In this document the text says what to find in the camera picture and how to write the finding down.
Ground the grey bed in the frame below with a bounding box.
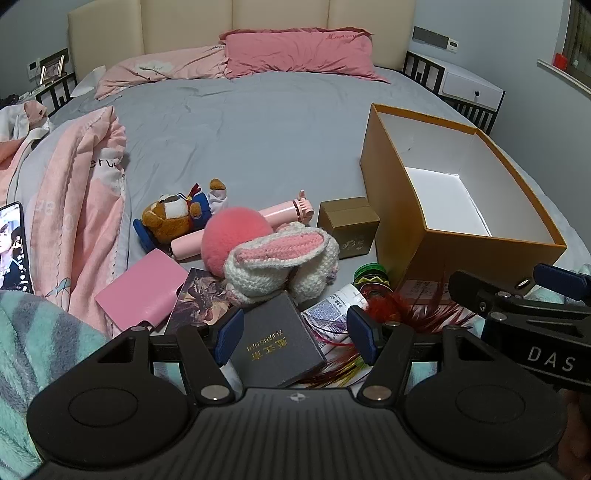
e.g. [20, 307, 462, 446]
[32, 65, 591, 333]

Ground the teal striped fleece cloth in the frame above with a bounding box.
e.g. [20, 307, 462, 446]
[0, 290, 114, 480]

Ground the silver picture frame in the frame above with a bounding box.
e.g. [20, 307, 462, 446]
[39, 54, 65, 85]

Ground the pink selfie stick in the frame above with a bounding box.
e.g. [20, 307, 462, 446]
[171, 189, 315, 260]

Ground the pink fluffy pompom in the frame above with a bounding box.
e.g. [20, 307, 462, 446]
[202, 206, 274, 278]

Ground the red paper packet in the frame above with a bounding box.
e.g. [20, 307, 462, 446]
[394, 278, 455, 305]

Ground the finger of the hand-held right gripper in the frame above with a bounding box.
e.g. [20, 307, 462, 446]
[449, 270, 539, 319]
[534, 263, 591, 303]

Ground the white pink garment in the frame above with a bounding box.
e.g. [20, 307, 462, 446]
[0, 100, 51, 144]

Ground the dark pink pillow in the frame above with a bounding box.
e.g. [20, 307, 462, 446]
[218, 25, 391, 85]

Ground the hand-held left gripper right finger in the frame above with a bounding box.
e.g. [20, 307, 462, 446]
[347, 305, 504, 404]

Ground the black smartphone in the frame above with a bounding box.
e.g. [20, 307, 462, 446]
[0, 200, 35, 294]

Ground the grey wall control panel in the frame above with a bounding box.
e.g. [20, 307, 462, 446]
[412, 26, 460, 51]

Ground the green black round spool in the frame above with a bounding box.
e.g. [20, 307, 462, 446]
[352, 263, 393, 301]

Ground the brown bear plush toy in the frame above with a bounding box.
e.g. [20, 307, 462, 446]
[133, 179, 229, 252]

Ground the red feather toy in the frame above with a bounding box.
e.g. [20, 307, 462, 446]
[295, 277, 481, 388]

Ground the illustrated art card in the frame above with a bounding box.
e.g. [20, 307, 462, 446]
[164, 268, 245, 333]

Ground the white drawer nightstand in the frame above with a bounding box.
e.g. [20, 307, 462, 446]
[402, 51, 505, 134]

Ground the small gold box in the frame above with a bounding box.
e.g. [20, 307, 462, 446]
[317, 196, 381, 259]

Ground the white blue printed packet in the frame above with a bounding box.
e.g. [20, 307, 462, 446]
[301, 282, 370, 356]

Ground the dark grey textured box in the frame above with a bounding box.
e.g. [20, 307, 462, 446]
[226, 293, 328, 388]

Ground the orange cardboard box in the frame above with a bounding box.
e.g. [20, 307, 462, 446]
[360, 103, 568, 289]

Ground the black frame nightstand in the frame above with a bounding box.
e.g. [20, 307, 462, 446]
[34, 73, 78, 116]

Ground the white pink crocheted bunny hat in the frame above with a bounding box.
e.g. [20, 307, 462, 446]
[223, 222, 341, 305]

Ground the window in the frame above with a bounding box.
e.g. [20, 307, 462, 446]
[563, 0, 591, 79]

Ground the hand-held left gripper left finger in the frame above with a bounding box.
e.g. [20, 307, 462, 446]
[92, 308, 245, 404]

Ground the light pink pillow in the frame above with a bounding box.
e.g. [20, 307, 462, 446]
[93, 45, 229, 100]

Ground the pink wallet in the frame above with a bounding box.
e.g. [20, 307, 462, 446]
[95, 248, 185, 335]

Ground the beige padded headboard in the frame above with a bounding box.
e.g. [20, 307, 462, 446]
[68, 0, 416, 86]

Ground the pink printed quilt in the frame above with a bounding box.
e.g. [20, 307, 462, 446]
[0, 106, 127, 333]

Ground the grey windowsill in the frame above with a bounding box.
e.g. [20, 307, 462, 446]
[537, 58, 591, 100]

